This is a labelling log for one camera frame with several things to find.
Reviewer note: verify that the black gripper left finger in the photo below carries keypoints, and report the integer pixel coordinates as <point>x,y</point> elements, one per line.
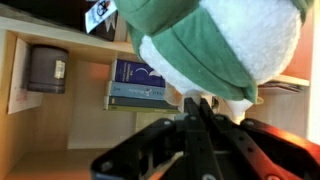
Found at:
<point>160,146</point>

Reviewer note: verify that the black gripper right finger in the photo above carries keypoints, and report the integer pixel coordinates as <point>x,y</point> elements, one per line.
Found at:
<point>266,150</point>

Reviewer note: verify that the white green plush toy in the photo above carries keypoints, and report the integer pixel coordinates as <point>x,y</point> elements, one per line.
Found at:
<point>233,43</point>

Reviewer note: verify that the wooden shelf unit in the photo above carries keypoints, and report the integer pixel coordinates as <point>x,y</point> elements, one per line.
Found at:
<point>83,120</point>

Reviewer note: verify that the olive green book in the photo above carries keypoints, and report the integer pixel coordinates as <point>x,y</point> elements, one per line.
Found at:
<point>140,109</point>

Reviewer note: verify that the dark gray book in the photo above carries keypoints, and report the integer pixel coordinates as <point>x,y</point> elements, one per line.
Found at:
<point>140,101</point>

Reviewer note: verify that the light blue book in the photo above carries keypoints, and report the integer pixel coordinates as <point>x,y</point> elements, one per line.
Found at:
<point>133,90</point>

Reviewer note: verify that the stack of magazines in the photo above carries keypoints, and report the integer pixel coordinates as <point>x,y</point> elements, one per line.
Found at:
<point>283,87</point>

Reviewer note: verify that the gray jar candle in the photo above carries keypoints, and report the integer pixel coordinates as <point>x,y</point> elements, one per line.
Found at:
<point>45,70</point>

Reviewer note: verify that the white paper card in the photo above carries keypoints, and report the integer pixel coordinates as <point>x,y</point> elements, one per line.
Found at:
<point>20,100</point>

